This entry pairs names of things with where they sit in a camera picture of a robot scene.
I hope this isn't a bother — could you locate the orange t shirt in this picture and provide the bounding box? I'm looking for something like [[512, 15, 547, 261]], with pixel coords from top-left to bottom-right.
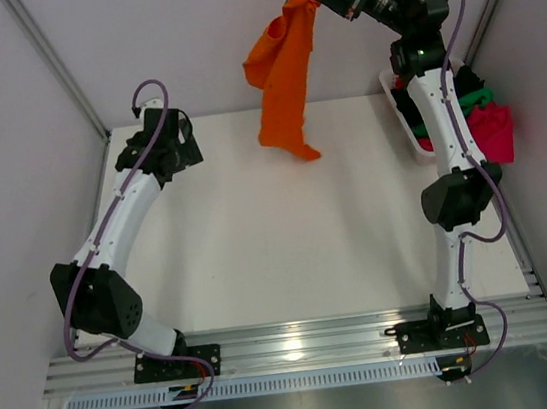
[[242, 0, 322, 162]]

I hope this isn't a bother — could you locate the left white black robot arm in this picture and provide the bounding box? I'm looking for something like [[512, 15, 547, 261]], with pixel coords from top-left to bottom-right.
[[50, 105, 203, 379]]

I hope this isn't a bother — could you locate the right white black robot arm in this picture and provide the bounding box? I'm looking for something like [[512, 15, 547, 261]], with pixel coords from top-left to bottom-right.
[[316, 0, 503, 354]]

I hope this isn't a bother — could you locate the white plastic laundry basket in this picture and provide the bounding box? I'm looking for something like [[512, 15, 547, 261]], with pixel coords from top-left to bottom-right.
[[379, 61, 485, 174]]

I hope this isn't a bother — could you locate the black t shirt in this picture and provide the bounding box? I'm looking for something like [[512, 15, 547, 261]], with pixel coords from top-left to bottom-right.
[[390, 65, 486, 139]]

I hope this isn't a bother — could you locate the green t shirt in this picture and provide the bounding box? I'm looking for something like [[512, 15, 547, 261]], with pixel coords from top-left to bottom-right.
[[458, 88, 494, 118]]

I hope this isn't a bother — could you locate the magenta t shirt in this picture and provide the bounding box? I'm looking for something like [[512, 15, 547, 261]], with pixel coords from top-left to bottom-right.
[[415, 99, 521, 176]]

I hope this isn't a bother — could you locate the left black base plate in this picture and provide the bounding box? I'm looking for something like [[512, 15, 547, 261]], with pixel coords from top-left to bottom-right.
[[133, 343, 222, 385]]

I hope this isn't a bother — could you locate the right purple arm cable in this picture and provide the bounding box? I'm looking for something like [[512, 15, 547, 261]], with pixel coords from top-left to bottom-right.
[[395, 0, 530, 387]]

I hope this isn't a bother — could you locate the slotted grey cable duct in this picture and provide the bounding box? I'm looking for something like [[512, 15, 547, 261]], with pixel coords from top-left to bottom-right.
[[66, 357, 441, 409]]

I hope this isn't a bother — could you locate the aluminium mounting rail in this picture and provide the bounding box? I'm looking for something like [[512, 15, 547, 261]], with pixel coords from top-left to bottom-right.
[[42, 297, 547, 400]]

